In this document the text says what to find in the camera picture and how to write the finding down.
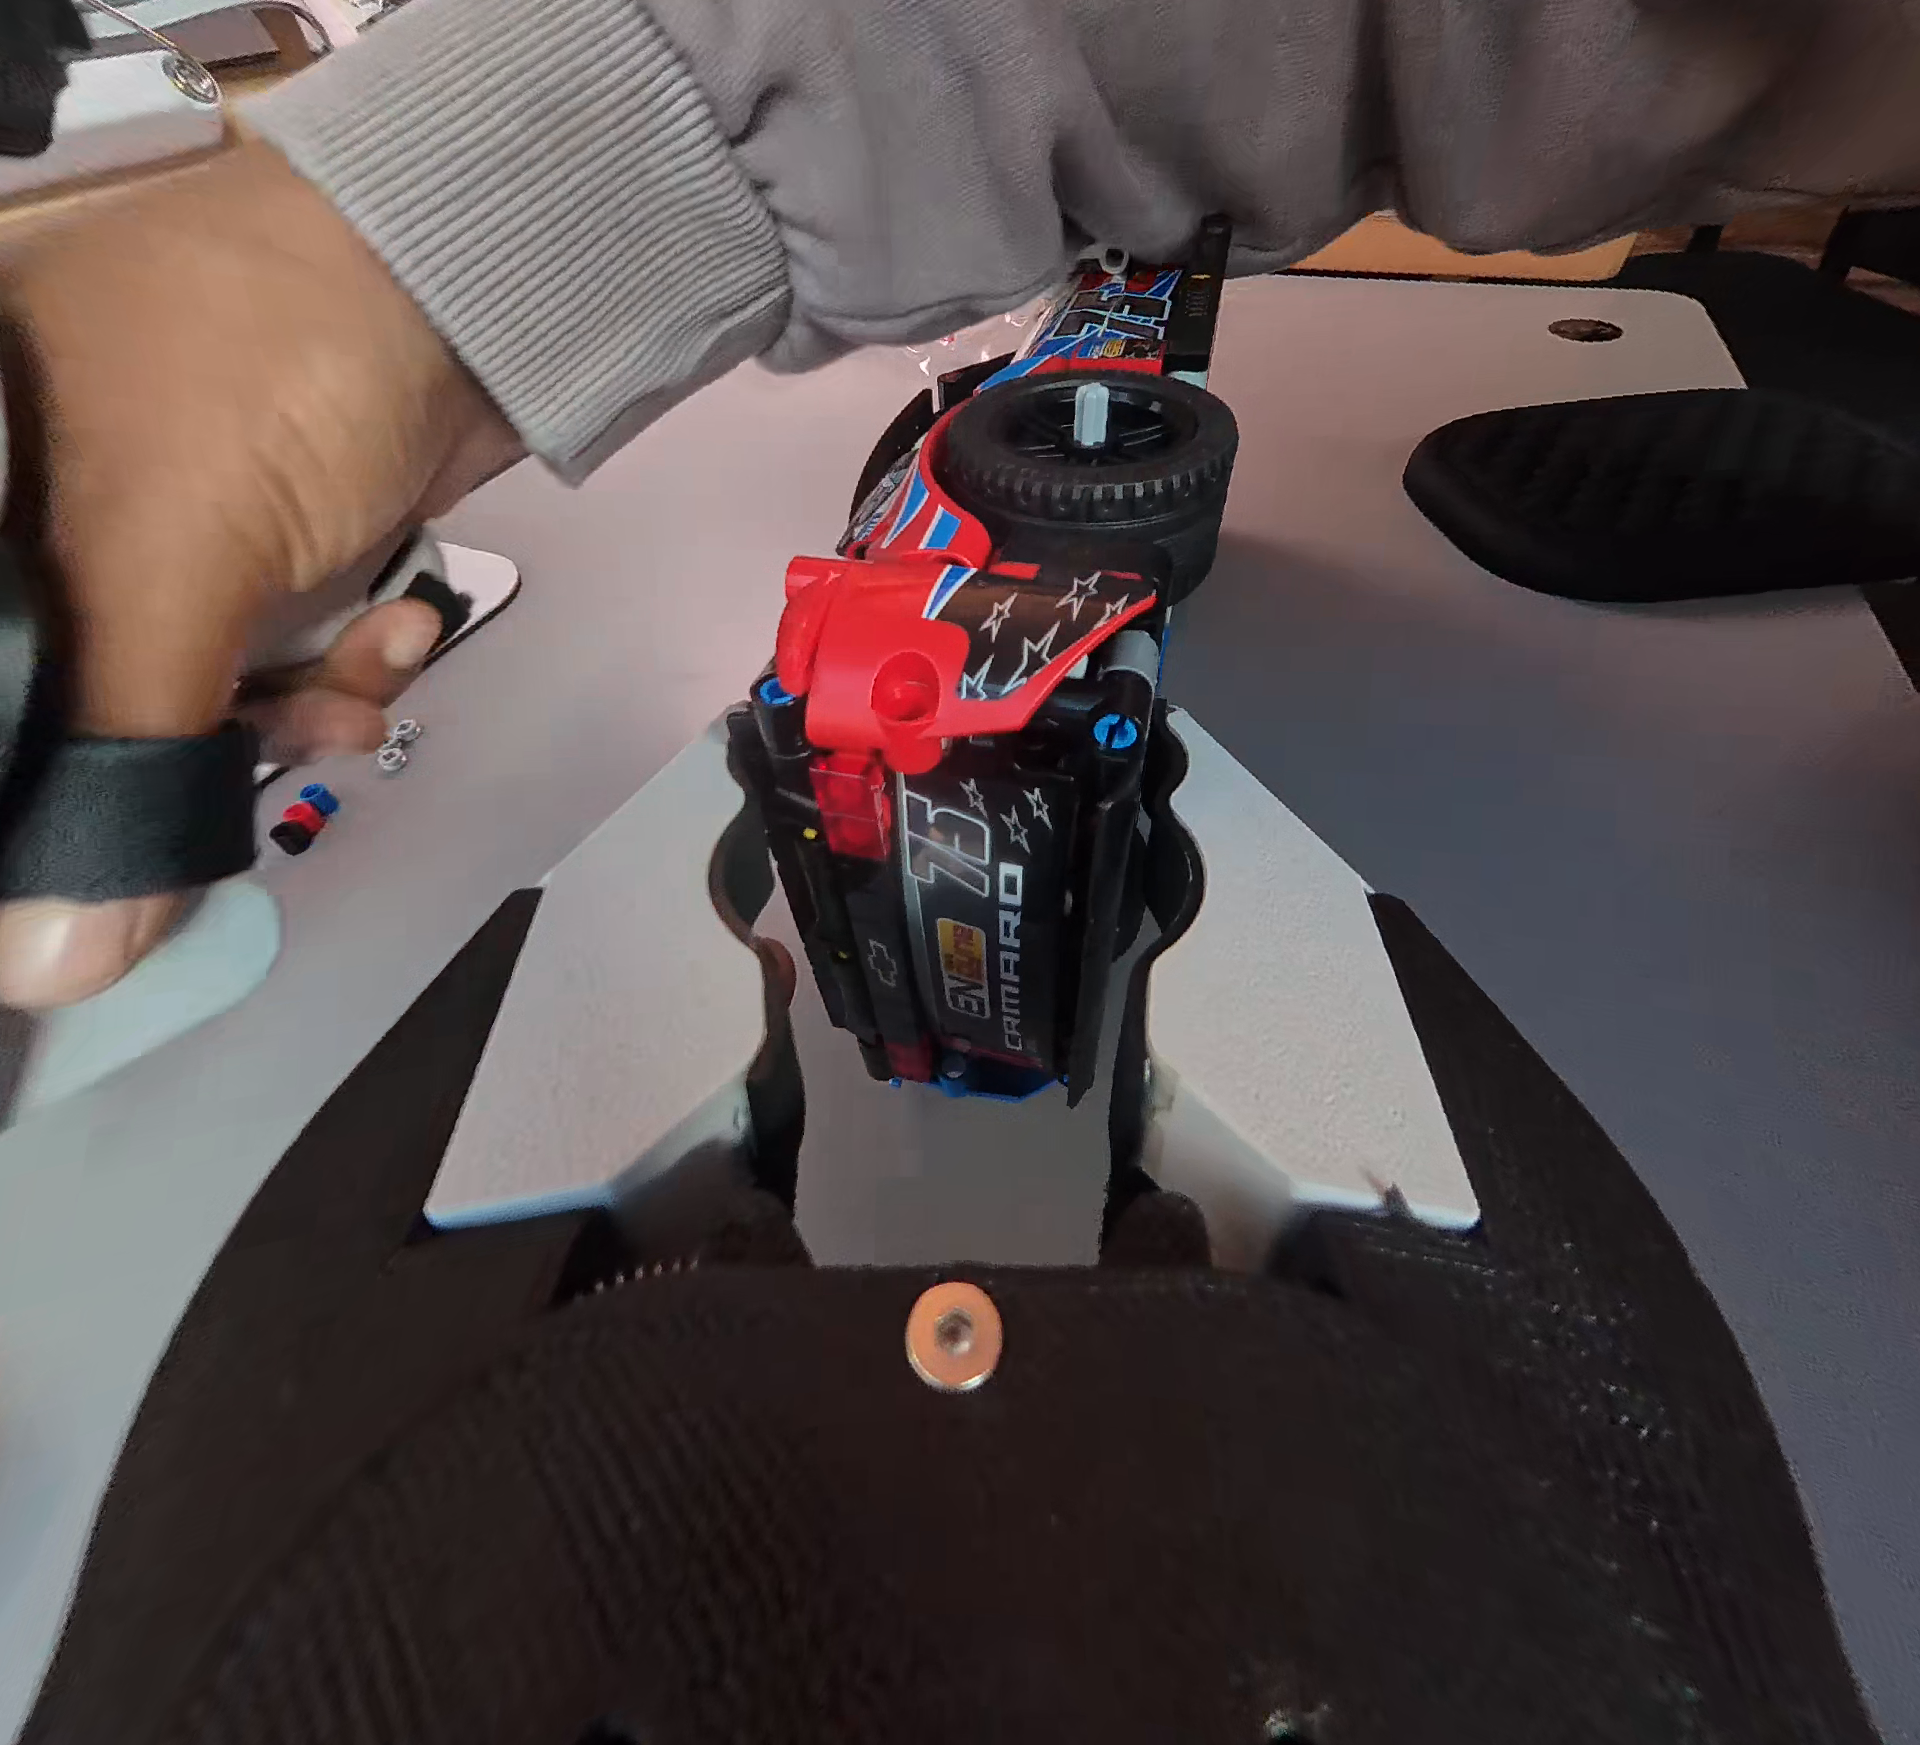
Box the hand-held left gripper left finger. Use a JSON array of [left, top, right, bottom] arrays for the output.
[[425, 719, 806, 1233]]

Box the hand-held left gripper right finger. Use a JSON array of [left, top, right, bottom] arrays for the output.
[[1114, 709, 1487, 1235]]

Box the brick-built toy race car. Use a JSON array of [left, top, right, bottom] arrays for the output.
[[726, 211, 1246, 1113]]

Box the person's right forearm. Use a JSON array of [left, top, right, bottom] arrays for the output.
[[239, 0, 1920, 490]]

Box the grey desk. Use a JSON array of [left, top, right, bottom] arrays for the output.
[[0, 260, 1920, 1703]]

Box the person's right hand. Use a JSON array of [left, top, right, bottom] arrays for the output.
[[0, 125, 531, 1016]]

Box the black chair armrest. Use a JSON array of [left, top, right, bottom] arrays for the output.
[[1401, 389, 1920, 607]]

